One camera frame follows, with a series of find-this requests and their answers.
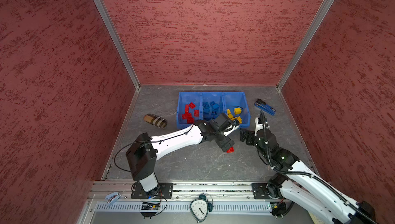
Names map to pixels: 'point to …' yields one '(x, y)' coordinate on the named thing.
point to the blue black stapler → (262, 105)
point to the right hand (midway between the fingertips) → (247, 133)
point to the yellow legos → (236, 111)
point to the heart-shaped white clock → (200, 207)
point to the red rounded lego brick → (230, 150)
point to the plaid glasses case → (157, 121)
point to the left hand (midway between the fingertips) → (224, 139)
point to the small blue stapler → (112, 197)
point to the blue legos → (210, 111)
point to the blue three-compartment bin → (193, 106)
